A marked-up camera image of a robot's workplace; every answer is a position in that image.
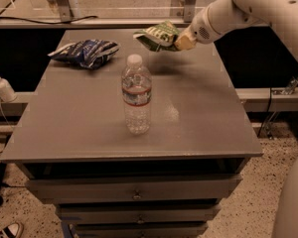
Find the green jalapeno chip bag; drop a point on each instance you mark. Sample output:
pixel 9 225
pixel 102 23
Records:
pixel 160 37

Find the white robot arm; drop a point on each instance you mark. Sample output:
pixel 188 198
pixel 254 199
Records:
pixel 224 16

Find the left metal frame post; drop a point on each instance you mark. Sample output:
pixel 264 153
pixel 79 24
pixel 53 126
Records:
pixel 68 10

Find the black and white sneaker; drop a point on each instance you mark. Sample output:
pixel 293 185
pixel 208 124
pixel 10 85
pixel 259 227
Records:
pixel 13 230

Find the metal frame post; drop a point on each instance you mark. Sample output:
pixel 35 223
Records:
pixel 184 9
pixel 68 10

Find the clear plastic water bottle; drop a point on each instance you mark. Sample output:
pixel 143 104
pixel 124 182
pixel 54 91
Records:
pixel 136 86

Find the white pump sanitizer bottle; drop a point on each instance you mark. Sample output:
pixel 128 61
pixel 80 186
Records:
pixel 7 93

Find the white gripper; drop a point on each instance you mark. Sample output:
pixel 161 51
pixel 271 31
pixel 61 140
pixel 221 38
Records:
pixel 201 31

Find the right metal frame post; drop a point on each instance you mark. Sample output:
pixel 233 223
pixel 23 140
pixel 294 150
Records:
pixel 184 9

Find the blue chip bag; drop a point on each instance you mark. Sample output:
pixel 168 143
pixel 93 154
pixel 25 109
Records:
pixel 88 54

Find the bottom grey drawer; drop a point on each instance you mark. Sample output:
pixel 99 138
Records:
pixel 148 230

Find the grey drawer cabinet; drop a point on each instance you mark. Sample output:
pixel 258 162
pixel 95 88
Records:
pixel 145 147

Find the top grey drawer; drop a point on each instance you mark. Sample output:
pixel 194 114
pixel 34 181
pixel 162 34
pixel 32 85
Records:
pixel 95 190

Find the middle grey drawer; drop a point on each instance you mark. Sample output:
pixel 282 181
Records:
pixel 139 214

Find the grey drawer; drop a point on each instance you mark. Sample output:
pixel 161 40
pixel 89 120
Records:
pixel 95 190
pixel 148 230
pixel 139 214

